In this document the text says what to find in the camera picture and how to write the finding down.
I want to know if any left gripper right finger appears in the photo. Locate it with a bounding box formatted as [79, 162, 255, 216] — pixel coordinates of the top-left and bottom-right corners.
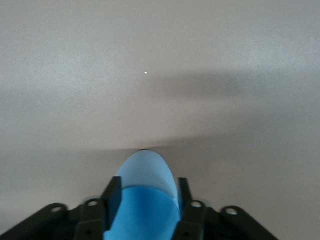
[172, 177, 208, 240]

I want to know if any brown table cover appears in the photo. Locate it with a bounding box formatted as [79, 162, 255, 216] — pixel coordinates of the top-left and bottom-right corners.
[0, 0, 320, 240]

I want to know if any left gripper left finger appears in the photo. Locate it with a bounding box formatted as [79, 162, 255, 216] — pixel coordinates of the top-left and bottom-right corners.
[74, 176, 123, 240]

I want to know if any light blue cup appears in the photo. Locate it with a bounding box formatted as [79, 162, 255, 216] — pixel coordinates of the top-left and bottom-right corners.
[103, 149, 181, 240]

